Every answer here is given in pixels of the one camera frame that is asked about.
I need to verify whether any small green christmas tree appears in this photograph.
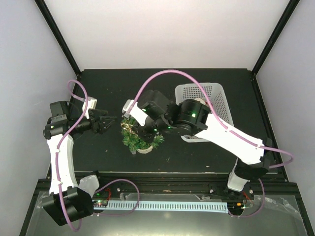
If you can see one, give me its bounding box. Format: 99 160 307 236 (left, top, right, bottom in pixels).
121 118 164 154

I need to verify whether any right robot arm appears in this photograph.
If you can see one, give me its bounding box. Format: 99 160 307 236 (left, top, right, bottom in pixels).
131 90 270 198

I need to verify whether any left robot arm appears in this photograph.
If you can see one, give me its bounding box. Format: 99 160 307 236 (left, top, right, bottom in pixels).
42 97 116 226

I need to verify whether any white tree pot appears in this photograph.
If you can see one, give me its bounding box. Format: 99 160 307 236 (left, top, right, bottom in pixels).
137 146 154 154

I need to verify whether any white perforated plastic basket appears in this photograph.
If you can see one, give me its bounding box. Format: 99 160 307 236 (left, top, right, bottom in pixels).
175 83 234 143

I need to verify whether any white round foam ornament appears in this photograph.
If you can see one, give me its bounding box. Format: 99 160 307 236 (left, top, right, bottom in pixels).
194 98 206 105

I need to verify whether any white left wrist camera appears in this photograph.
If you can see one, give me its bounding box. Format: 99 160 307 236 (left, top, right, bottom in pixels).
85 96 97 118

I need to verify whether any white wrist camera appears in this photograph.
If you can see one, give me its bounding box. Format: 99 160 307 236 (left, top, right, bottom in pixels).
85 96 97 118
122 99 148 126

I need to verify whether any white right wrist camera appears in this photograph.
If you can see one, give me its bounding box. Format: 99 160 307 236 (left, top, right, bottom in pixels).
122 99 148 126

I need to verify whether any light blue cable duct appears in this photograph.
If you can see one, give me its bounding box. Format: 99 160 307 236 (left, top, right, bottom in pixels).
94 200 228 213

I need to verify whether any black frame post left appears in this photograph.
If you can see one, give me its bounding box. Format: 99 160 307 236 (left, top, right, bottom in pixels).
34 0 81 76

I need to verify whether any black frame post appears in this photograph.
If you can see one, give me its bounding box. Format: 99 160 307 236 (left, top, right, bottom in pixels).
34 0 81 76
251 0 301 76

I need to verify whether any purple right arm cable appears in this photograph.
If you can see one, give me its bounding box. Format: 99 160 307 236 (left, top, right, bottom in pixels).
130 69 295 219

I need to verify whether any black frame post right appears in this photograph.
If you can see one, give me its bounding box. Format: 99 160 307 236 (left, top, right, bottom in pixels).
251 0 301 76

